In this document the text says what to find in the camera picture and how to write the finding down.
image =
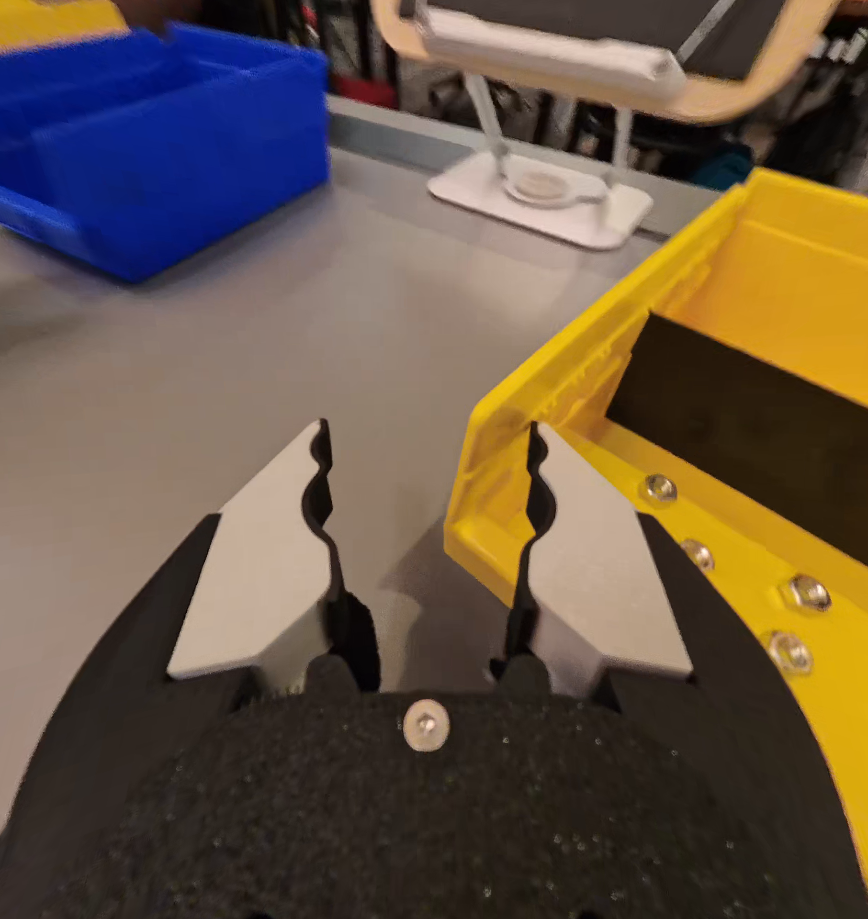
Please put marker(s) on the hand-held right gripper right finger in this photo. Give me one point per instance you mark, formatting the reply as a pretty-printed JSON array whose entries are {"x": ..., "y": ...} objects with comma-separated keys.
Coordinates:
[{"x": 599, "y": 581}]

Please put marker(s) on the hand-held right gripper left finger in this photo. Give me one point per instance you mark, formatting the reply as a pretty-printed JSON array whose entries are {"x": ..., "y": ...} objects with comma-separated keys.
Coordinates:
[{"x": 261, "y": 574}]

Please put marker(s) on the yellow plastic bin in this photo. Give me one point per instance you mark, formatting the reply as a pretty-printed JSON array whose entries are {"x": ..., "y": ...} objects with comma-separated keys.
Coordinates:
[
  {"x": 800, "y": 287},
  {"x": 46, "y": 25}
]

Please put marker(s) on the blue plastic bin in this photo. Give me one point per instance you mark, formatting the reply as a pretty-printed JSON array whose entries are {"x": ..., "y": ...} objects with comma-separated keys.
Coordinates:
[{"x": 189, "y": 179}]

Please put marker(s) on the grey desk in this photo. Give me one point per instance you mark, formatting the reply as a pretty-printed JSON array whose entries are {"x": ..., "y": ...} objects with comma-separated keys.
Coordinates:
[{"x": 189, "y": 395}]

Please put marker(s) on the silver hex nut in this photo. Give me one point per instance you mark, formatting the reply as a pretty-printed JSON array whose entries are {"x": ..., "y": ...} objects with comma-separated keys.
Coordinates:
[
  {"x": 660, "y": 489},
  {"x": 807, "y": 594},
  {"x": 791, "y": 652},
  {"x": 698, "y": 555}
]

